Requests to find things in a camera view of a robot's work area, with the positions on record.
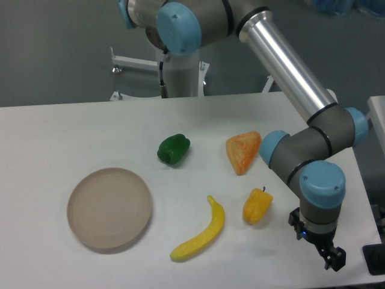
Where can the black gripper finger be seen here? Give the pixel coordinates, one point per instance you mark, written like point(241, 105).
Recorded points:
point(334, 257)
point(296, 223)

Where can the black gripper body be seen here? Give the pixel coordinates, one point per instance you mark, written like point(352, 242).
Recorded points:
point(316, 233)

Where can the yellow toy pepper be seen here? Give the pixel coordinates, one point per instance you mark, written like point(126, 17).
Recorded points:
point(256, 206)

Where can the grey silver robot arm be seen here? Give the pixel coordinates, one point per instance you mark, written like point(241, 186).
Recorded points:
point(300, 160)

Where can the green toy pepper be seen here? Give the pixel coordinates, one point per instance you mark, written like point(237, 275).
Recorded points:
point(173, 149)

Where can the black device at edge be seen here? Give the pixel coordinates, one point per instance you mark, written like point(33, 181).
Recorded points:
point(374, 258)

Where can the orange toy fruit wedge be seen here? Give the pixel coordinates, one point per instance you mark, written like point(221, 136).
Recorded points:
point(242, 149)

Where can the yellow toy banana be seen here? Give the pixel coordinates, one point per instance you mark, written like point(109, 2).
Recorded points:
point(200, 242)

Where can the white side table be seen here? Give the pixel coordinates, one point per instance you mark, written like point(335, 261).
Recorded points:
point(374, 119)

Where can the beige round plate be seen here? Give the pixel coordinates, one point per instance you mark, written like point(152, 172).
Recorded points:
point(109, 210)

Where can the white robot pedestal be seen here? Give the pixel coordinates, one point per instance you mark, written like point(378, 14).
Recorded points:
point(226, 67)

